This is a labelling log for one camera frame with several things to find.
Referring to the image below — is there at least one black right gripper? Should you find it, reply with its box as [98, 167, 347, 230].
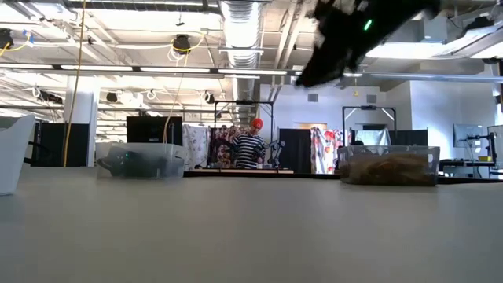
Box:
[294, 0, 384, 89]

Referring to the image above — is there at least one long black rubber band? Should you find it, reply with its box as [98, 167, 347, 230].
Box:
[97, 155, 133, 177]

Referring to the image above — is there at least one tan rubber band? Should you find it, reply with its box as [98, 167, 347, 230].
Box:
[340, 156, 390, 185]
[387, 153, 436, 186]

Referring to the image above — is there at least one black metal rack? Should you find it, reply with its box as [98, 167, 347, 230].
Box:
[214, 100, 275, 156]
[341, 105, 398, 150]

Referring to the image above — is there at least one colourful floral cloth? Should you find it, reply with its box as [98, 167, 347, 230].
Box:
[310, 126, 351, 174]

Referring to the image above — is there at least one black curtain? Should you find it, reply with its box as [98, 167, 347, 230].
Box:
[278, 128, 313, 175]

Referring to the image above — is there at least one grey plastic basket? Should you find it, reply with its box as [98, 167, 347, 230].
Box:
[336, 145, 442, 187]

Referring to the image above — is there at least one person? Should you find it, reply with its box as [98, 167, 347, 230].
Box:
[230, 117, 269, 170]

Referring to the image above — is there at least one black partition panel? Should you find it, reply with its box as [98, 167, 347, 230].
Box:
[392, 129, 429, 149]
[31, 123, 90, 169]

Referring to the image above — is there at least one grey ceiling box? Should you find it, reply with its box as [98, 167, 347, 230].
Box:
[422, 16, 448, 44]

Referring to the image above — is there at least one red patterned cloth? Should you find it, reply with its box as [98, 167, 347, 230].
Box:
[210, 125, 239, 168]

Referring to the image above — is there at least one LED light bar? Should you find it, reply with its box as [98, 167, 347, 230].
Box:
[0, 62, 311, 79]

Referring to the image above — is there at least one office desk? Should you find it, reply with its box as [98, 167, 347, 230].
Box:
[439, 158, 503, 178]

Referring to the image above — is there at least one clear plastic basket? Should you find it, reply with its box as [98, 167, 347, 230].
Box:
[95, 141, 189, 180]

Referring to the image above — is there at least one black screen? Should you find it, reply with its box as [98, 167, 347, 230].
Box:
[126, 116, 184, 145]

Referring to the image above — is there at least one white plastic basket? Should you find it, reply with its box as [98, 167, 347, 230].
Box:
[0, 114, 37, 197]

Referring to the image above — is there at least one silver ventilation duct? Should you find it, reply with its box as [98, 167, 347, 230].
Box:
[218, 0, 263, 125]

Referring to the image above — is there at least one black ceiling cable reel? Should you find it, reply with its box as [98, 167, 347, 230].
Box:
[171, 34, 193, 55]
[0, 28, 15, 50]

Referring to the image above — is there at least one thin yellow cable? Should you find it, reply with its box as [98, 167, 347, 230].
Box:
[163, 35, 206, 145]

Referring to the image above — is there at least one long yellow cable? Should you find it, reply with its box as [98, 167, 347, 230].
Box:
[62, 0, 88, 170]

